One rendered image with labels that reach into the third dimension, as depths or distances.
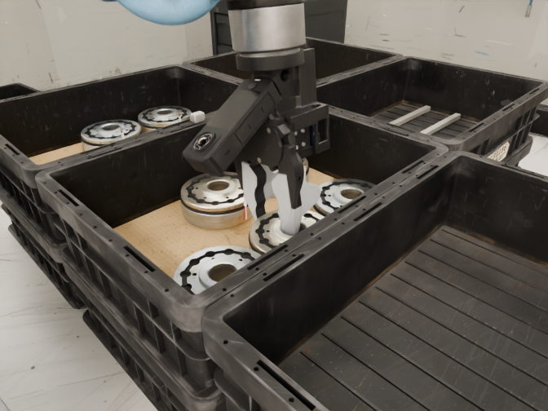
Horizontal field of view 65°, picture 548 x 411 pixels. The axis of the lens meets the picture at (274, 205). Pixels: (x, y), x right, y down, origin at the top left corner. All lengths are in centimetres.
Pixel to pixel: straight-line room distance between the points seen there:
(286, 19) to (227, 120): 11
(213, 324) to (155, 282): 6
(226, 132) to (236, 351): 22
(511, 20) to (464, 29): 33
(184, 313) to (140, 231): 28
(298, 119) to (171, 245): 22
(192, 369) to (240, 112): 24
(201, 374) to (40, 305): 38
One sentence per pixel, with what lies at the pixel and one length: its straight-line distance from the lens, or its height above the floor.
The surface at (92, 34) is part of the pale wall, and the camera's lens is 399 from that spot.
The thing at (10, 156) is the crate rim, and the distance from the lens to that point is 61.
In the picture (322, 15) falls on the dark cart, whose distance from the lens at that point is 241.
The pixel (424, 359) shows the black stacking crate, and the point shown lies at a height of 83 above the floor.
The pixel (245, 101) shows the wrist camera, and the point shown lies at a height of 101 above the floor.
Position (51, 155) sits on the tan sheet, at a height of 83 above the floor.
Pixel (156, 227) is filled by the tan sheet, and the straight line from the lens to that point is 58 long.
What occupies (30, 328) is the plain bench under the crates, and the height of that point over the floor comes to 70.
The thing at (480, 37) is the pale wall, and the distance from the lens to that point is 387.
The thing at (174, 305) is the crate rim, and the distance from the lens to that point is 32.
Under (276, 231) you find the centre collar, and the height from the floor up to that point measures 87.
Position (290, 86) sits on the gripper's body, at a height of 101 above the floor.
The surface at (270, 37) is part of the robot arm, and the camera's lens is 44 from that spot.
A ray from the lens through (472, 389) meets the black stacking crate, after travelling 43.
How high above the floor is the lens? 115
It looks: 32 degrees down
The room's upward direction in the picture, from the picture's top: straight up
